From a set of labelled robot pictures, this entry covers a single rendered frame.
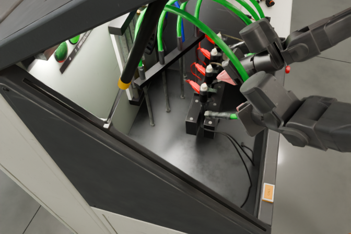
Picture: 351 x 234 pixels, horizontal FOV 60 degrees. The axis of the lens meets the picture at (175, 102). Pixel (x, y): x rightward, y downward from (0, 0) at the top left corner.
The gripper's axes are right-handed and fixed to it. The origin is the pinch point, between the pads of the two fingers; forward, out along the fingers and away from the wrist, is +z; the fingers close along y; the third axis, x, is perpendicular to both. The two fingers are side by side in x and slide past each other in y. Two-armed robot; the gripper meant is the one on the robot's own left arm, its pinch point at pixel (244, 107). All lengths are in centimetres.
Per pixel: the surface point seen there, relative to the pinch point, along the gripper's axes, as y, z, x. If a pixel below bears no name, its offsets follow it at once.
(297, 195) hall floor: -27, 87, 96
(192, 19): 1.7, -5.7, -24.8
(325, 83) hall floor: -108, 136, 73
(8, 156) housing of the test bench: 59, 22, -21
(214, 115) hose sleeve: 5.6, 9.2, 0.1
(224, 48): -0.3, -8.3, -16.3
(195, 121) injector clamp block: 8.7, 26.9, 3.9
